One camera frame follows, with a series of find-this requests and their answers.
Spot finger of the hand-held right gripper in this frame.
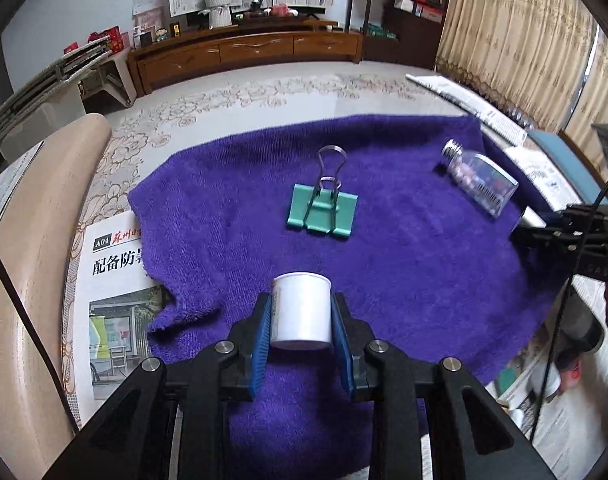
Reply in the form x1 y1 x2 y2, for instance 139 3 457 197
511 226 608 262
546 204 608 229

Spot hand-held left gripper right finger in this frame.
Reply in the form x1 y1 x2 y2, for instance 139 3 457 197
331 292 559 480

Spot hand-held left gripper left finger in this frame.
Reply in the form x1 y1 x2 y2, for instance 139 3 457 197
41 292 275 480

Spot small white cylinder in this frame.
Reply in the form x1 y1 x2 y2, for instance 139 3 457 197
519 205 549 229

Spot white plastic cup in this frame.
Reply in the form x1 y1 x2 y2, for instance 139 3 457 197
270 272 333 351

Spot blue cushion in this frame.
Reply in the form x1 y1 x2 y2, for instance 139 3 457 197
526 129 608 207

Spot folded newspaper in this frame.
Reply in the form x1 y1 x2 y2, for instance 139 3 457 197
503 145 580 212
406 73 530 147

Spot clear glass bottle metal cap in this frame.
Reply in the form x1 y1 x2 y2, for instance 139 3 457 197
437 139 520 219

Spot purple towel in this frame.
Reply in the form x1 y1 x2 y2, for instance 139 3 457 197
127 113 575 480

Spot green binder clip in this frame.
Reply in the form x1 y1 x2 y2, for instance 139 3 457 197
286 145 359 241

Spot newspaper with photo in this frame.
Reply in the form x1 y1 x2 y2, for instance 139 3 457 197
65 209 181 432

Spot pile of newspapers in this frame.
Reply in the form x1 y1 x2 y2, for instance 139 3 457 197
484 277 608 480

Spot beige patterned curtain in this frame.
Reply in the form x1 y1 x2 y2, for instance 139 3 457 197
434 0 608 162

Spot beige floral tablecloth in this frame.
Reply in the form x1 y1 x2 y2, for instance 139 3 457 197
72 58 484 233

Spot dark wooden bookshelf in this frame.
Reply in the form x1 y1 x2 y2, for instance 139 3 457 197
346 0 457 69

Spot wooden television cabinet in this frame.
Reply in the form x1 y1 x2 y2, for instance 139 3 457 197
127 24 365 97

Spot white stool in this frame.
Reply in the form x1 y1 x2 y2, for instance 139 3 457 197
78 52 138 109

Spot tea set tray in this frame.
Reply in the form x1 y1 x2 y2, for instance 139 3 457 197
236 2 327 25

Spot white wrapped vase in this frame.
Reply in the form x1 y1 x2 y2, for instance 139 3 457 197
198 0 235 31

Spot red gift boxes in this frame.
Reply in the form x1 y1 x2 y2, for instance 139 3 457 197
63 25 131 57

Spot grey folded rack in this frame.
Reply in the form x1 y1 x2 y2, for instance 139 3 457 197
0 34 113 182

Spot thin black cable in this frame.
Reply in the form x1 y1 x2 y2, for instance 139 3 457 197
0 234 81 432

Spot white wall calendar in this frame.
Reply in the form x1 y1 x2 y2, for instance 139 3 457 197
132 0 167 17

